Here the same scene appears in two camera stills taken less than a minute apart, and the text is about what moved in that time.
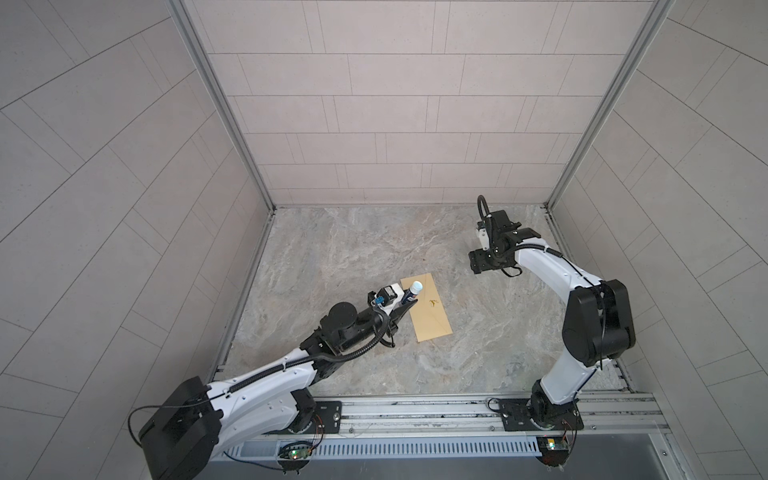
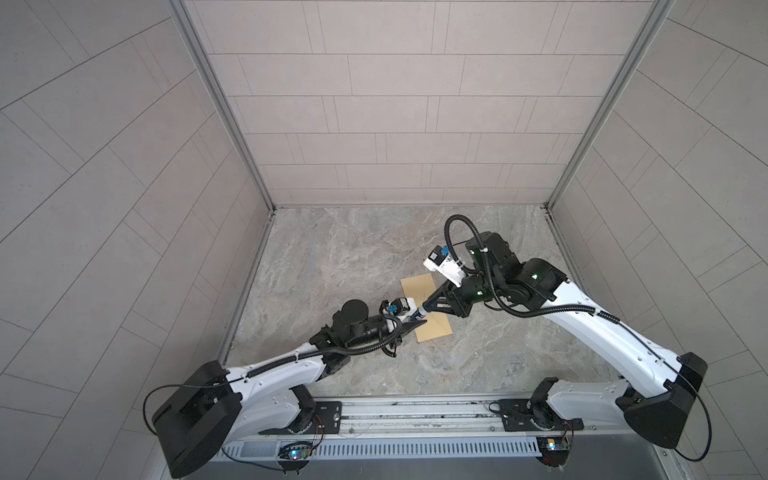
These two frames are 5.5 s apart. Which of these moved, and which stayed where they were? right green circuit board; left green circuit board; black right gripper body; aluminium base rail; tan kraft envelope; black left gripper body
Moved: black right gripper body; black left gripper body
Stayed: tan kraft envelope; left green circuit board; aluminium base rail; right green circuit board
